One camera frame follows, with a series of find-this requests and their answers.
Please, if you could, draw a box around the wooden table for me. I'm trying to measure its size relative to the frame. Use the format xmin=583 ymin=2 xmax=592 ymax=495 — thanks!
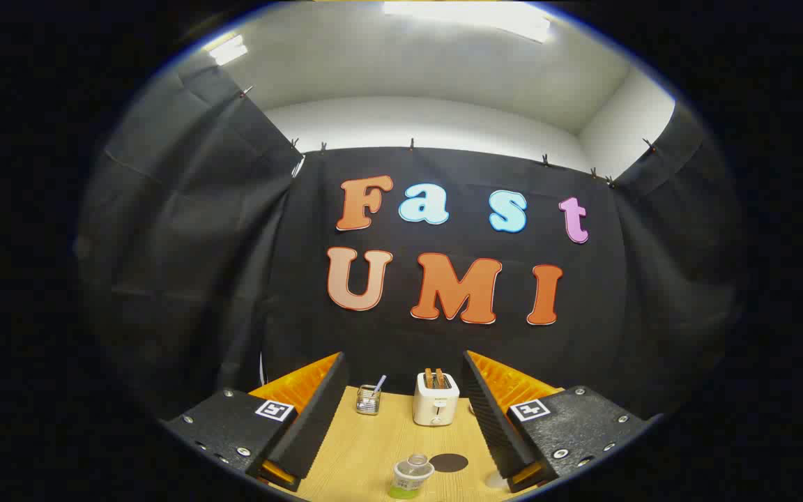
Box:
xmin=273 ymin=386 xmax=542 ymax=502

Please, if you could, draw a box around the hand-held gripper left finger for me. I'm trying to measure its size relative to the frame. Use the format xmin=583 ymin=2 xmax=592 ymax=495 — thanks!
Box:
xmin=161 ymin=352 xmax=349 ymax=492

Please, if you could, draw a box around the large ceiling light panel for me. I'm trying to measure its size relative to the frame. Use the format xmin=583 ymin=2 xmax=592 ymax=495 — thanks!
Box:
xmin=382 ymin=0 xmax=552 ymax=44

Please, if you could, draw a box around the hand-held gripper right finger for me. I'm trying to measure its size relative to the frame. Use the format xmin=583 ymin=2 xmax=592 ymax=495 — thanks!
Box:
xmin=461 ymin=350 xmax=664 ymax=494

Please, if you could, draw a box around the small ceiling light panel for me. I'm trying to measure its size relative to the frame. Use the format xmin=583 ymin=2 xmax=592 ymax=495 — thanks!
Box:
xmin=206 ymin=35 xmax=249 ymax=67

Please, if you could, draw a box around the white green juice bottle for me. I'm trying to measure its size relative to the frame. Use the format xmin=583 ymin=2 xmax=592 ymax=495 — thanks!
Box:
xmin=388 ymin=454 xmax=436 ymax=500

